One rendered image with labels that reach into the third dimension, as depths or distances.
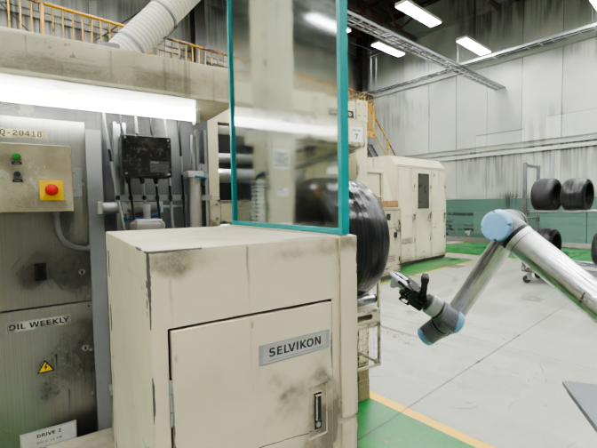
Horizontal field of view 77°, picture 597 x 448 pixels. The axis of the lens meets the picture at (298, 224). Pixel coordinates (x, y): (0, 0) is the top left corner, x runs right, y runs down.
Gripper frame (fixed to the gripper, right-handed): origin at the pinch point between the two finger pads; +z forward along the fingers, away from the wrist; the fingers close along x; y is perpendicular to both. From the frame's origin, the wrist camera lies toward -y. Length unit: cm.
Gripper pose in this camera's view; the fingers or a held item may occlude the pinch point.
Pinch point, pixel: (392, 272)
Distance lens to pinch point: 168.5
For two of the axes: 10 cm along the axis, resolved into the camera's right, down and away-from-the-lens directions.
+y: -4.8, 7.2, 4.9
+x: 3.0, -3.9, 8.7
